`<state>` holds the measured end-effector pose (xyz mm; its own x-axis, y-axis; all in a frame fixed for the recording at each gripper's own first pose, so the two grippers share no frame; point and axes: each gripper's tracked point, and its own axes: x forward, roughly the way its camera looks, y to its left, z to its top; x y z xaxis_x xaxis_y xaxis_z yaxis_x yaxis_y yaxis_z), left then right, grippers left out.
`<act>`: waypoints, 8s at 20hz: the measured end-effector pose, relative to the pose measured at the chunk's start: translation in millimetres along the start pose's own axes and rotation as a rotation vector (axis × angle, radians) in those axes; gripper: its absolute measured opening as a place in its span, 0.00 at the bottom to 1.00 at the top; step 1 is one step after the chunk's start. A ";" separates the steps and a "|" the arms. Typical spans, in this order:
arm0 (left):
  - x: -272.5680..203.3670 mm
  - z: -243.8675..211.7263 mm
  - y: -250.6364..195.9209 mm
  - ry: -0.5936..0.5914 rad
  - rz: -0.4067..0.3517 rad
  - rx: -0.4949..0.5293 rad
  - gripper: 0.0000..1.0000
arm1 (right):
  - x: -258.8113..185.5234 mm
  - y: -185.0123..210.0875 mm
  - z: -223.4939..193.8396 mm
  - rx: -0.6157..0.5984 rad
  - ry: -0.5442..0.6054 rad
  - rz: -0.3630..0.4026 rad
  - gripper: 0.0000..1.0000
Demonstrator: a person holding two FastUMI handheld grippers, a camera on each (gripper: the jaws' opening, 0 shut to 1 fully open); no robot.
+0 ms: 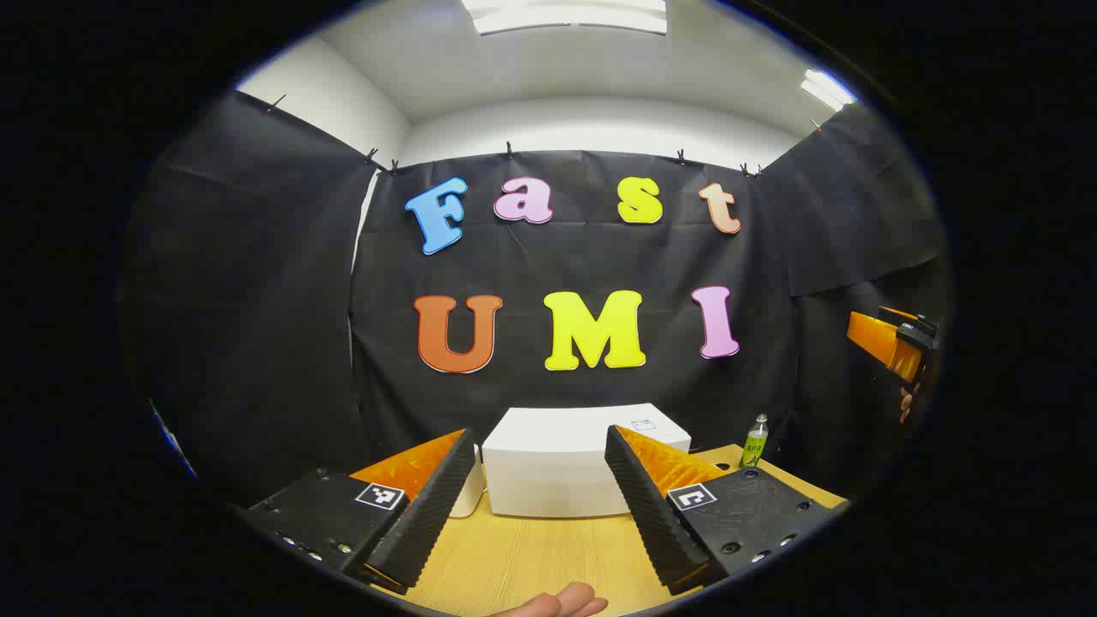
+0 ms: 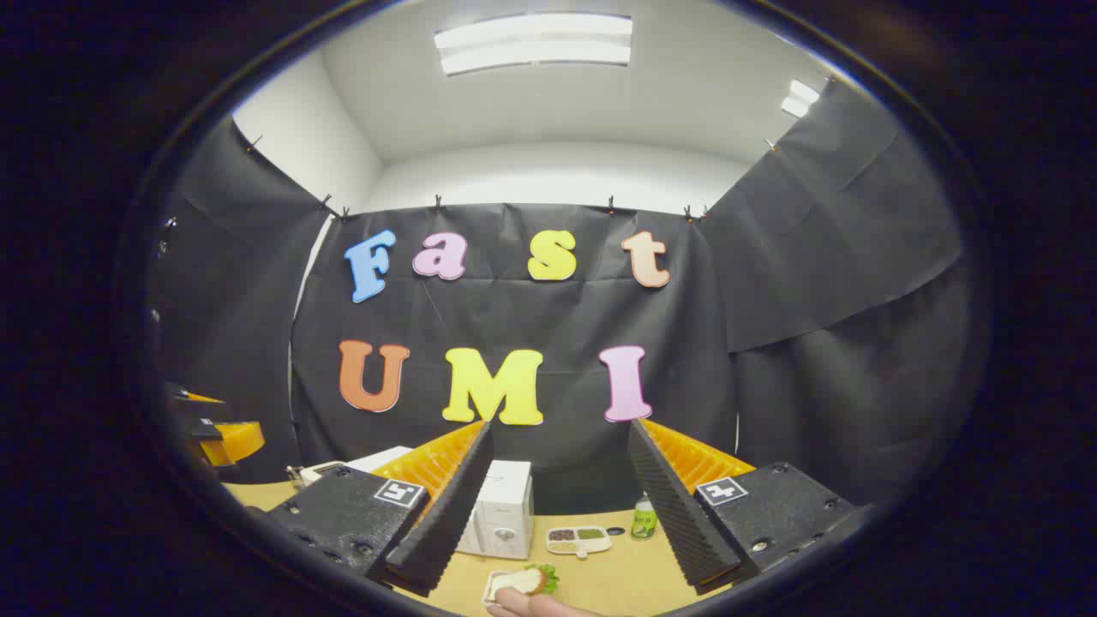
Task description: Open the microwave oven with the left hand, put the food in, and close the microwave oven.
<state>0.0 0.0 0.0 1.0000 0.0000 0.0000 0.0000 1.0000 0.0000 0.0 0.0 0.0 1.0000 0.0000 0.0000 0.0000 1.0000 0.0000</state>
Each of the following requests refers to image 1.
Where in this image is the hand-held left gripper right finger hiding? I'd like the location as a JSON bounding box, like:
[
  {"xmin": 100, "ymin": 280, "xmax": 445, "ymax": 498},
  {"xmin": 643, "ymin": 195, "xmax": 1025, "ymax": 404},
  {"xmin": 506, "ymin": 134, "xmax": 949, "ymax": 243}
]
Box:
[{"xmin": 604, "ymin": 424, "xmax": 849, "ymax": 596}]

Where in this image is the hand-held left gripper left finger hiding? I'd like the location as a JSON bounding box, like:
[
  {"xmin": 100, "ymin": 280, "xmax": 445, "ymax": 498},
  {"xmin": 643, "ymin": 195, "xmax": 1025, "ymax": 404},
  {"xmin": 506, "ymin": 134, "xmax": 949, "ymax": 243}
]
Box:
[{"xmin": 244, "ymin": 427, "xmax": 477, "ymax": 594}]

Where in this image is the white microwave oven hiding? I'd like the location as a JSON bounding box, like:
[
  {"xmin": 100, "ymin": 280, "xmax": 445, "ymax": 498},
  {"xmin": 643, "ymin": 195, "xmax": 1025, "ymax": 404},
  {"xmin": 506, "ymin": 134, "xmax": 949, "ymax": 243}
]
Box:
[{"xmin": 482, "ymin": 403, "xmax": 692, "ymax": 519}]

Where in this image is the white toaster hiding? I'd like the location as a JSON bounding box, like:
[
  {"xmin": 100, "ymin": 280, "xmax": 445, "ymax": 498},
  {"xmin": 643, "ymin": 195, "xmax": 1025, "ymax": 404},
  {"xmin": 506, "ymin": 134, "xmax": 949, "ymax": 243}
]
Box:
[{"xmin": 449, "ymin": 446, "xmax": 487, "ymax": 518}]

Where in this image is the green drink bottle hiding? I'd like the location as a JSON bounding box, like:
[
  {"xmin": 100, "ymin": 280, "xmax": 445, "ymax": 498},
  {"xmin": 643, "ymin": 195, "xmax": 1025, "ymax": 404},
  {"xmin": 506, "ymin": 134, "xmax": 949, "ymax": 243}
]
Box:
[{"xmin": 740, "ymin": 414, "xmax": 770, "ymax": 470}]

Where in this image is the small ceiling light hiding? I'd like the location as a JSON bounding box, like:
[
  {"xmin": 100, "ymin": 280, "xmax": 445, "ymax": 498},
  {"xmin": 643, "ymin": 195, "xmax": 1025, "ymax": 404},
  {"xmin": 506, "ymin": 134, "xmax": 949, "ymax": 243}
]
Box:
[{"xmin": 801, "ymin": 69, "xmax": 858, "ymax": 112}]

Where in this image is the black backdrop cloth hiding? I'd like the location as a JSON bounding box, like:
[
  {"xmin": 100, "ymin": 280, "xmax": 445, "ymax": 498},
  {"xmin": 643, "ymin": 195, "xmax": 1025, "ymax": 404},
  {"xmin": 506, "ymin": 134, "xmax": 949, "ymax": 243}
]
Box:
[{"xmin": 120, "ymin": 90, "xmax": 952, "ymax": 506}]

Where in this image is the long ceiling light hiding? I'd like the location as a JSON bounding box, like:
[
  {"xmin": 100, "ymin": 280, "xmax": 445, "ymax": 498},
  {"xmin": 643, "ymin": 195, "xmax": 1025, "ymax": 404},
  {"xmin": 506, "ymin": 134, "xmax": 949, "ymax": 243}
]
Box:
[{"xmin": 461, "ymin": 0, "xmax": 668, "ymax": 37}]

